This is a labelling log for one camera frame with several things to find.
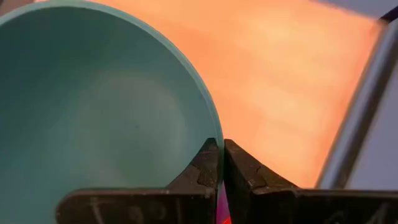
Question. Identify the teal bowl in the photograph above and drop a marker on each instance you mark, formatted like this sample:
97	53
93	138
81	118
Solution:
93	109

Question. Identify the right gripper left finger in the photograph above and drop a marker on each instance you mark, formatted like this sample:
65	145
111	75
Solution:
174	205

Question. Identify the pink bowl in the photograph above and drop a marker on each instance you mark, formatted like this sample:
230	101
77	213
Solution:
222	205

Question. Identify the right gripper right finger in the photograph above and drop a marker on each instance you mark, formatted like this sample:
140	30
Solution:
280	208

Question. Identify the wooden shelf with black brackets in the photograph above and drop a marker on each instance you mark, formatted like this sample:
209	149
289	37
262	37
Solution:
280	93

